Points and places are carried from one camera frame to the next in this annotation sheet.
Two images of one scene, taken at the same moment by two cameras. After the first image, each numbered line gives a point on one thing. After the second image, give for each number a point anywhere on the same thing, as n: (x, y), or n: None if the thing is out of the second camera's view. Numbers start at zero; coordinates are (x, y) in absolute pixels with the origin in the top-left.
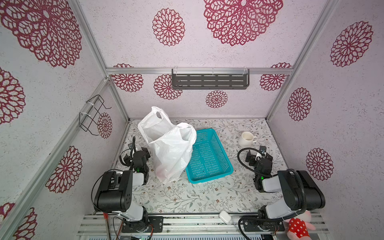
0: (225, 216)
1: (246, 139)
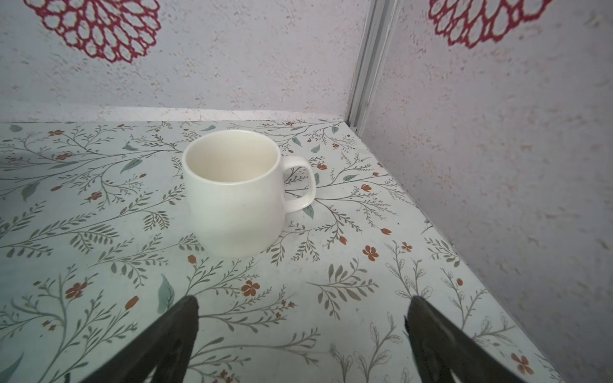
0: None
1: (235, 183)
